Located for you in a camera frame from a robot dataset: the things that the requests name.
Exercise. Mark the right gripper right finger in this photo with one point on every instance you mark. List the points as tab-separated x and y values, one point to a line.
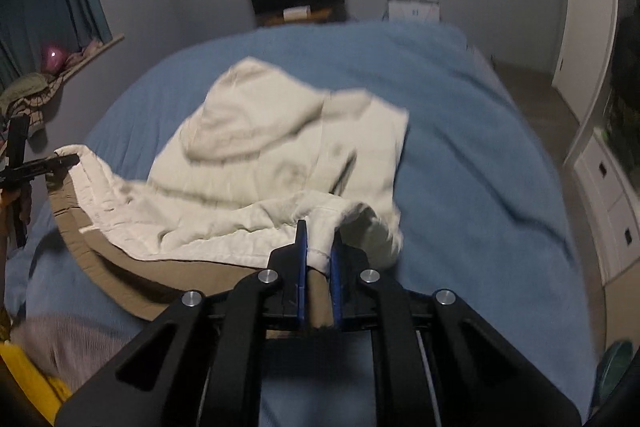
436	362

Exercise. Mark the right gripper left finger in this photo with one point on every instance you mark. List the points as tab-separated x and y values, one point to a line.
200	362

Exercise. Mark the cream hooded puffer jacket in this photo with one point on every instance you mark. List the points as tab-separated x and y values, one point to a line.
262	154

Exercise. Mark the clothes pile on sill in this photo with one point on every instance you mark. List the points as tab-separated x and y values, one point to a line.
27	96

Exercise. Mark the wooden window sill shelf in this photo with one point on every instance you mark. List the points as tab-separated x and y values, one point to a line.
82	59

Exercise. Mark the pink round lamp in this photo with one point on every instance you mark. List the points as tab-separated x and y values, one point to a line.
54	59

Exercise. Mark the teal curtain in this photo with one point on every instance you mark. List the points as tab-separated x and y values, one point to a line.
29	26

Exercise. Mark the white drawer unit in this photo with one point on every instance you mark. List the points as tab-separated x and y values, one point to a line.
612	207

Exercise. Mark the white wardrobe door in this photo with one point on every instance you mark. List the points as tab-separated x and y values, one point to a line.
586	50

